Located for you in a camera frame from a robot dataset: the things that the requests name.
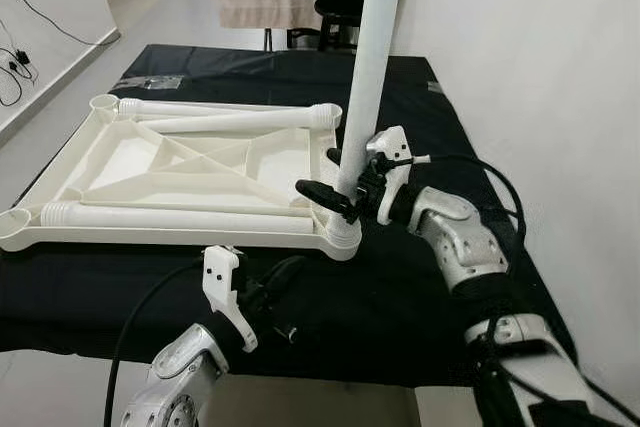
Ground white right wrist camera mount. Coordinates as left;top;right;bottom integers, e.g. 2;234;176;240
365;125;431;226

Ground white plastic table leg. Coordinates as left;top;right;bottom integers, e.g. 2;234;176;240
335;0;409;223
118;97;336;118
40;202;316;236
140;104;343;136

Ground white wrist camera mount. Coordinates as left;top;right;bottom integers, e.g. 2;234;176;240
365;125;431;226
202;245;259;353

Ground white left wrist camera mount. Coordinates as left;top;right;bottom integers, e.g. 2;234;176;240
202;245;259;353

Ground black table cloth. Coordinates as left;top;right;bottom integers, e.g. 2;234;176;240
0;44;581;393

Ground black stool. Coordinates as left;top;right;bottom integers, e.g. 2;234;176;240
290;12;361;53

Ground black hanging wall cables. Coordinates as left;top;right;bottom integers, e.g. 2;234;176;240
0;0;111;108

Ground clear plastic wrap piece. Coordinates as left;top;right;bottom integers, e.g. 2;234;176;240
115;75;186;90

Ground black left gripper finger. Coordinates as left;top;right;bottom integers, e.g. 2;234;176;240
256;254;307;301

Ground white plastic children table top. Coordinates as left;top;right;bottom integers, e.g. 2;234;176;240
0;94;363;261

